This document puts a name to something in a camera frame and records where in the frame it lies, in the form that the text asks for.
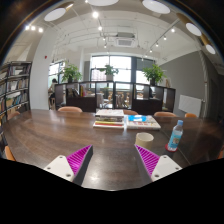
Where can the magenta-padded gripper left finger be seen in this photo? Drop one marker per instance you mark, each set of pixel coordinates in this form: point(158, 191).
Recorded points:
point(60, 166)

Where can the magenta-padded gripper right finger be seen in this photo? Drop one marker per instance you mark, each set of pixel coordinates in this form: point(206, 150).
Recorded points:
point(165, 166)

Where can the clear blue-capped water bottle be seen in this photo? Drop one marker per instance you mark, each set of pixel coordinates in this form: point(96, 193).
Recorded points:
point(175, 137)

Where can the flat round red coaster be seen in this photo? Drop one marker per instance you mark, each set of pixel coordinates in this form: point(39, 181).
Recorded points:
point(167, 148)

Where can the cream ceramic mug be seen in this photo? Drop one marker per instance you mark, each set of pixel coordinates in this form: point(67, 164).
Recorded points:
point(144, 141)

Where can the blue-covered magazine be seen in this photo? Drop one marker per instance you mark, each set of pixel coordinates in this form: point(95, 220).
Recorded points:
point(142, 122)

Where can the orange chairs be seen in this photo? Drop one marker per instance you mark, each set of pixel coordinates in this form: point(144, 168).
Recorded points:
point(70, 109)

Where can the low dark shelf unit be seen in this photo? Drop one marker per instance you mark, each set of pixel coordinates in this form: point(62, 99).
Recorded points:
point(81, 105)

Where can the stack of books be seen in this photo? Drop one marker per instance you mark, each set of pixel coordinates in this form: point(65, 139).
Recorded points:
point(109, 119)

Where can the person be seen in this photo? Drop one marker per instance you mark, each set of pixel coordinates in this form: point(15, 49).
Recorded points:
point(53, 91)

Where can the tall dark bookshelf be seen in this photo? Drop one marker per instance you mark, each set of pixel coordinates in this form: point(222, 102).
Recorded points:
point(16, 90)

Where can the large leafy potted plant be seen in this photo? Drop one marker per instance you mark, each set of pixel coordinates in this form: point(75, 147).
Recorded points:
point(153, 73)

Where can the bushy potted plant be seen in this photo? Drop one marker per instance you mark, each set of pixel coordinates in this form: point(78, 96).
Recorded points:
point(71, 72)

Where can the small white-potted plant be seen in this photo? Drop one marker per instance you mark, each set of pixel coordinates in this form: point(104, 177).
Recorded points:
point(109, 71)

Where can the ceiling air conditioner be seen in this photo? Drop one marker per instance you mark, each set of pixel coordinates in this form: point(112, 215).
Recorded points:
point(125, 41)

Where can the round white ceiling lamps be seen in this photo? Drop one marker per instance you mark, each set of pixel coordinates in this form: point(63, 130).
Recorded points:
point(55, 14)

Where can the ceiling spotlights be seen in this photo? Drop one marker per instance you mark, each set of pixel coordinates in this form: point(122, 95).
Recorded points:
point(95, 14)

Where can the white wall radiator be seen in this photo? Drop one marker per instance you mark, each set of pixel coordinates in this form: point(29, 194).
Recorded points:
point(190, 105)

